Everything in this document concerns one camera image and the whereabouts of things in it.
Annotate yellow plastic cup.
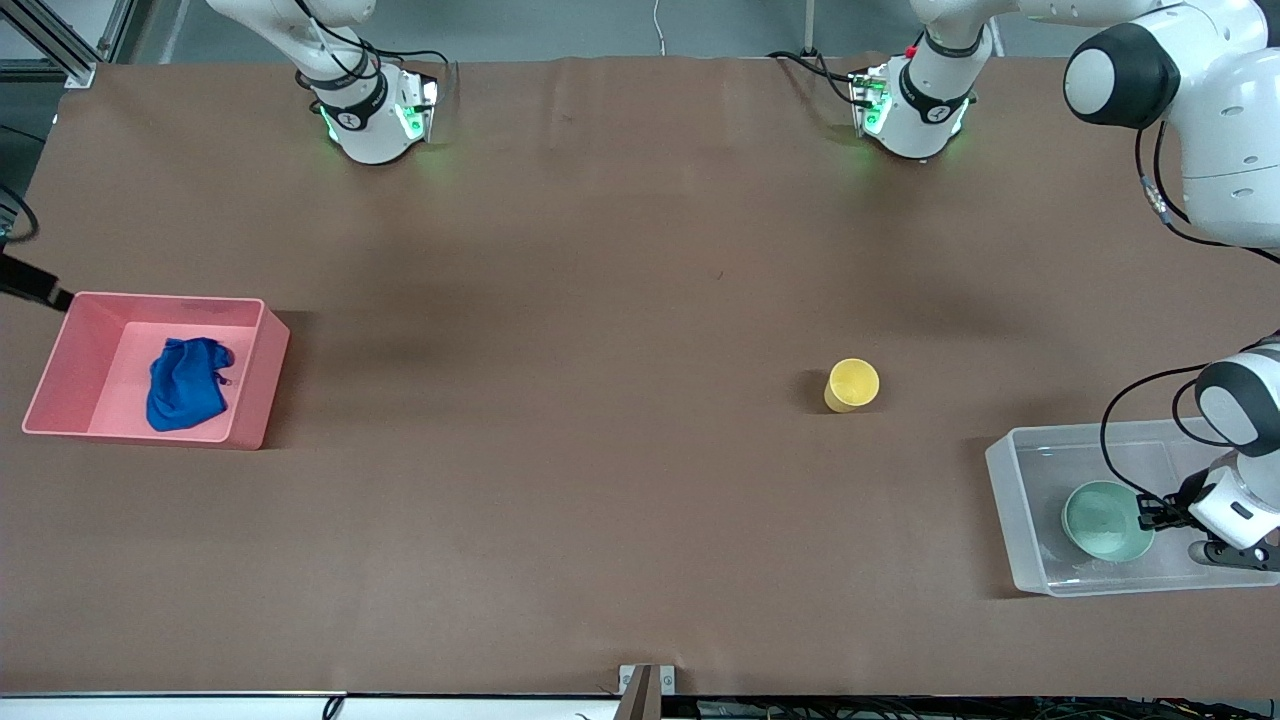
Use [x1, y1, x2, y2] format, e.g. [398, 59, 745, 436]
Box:
[824, 358, 881, 414]

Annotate clear plastic storage box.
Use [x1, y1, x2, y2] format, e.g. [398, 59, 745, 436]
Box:
[985, 418, 1280, 598]

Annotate metal table edge bracket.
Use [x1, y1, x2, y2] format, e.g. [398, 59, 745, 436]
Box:
[618, 664, 677, 720]

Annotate black cable at table side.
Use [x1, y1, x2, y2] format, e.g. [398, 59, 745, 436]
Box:
[0, 185, 39, 244]

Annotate pink plastic bin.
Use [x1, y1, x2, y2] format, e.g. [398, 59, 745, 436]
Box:
[22, 291, 292, 451]

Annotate aluminium frame profile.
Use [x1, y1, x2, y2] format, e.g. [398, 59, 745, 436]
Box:
[0, 0, 136, 89]

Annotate black left base cable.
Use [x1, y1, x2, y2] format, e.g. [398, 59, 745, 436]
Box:
[765, 48, 863, 106]

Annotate black right base cable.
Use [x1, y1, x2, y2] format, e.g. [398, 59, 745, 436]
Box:
[375, 45, 453, 79]

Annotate blue crumpled cloth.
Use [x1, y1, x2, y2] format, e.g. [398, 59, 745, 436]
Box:
[146, 337, 236, 433]

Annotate black upper arm cable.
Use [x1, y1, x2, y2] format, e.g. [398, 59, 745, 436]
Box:
[1135, 120, 1280, 266]

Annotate green ceramic bowl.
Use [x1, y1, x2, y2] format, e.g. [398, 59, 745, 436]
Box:
[1061, 480, 1157, 563]

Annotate black base cable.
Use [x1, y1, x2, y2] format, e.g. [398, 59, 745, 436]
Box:
[765, 48, 863, 106]
[375, 45, 453, 79]

